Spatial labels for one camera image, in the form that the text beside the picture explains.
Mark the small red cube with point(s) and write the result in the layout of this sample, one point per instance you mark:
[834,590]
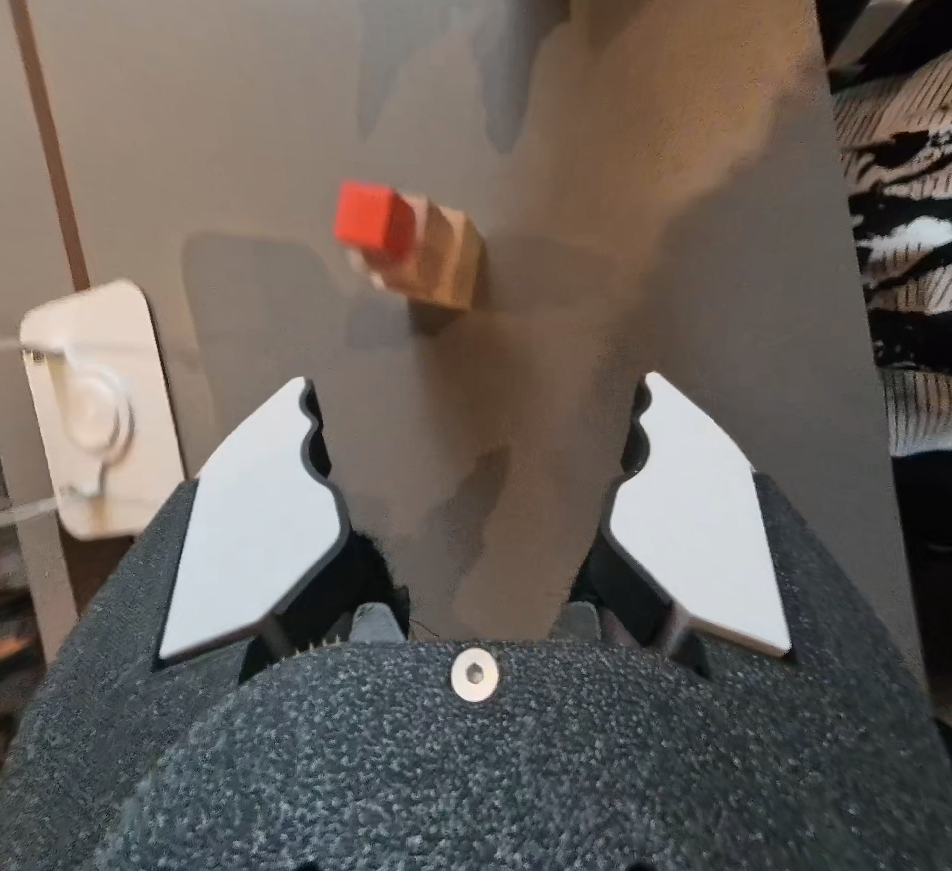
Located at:
[374,217]

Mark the white document stand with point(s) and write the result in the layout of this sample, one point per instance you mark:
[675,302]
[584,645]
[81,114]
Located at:
[97,417]

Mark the person's printed shirt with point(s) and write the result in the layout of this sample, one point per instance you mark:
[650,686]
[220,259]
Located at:
[908,246]

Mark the large wooden cube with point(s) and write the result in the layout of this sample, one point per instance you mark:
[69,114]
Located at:
[454,269]

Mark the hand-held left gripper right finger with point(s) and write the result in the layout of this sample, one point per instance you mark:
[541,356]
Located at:
[699,529]

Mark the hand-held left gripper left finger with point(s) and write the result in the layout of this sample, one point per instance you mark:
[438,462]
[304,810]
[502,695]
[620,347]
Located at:
[246,529]

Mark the medium wooden cube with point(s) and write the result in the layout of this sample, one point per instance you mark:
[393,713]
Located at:
[432,239]

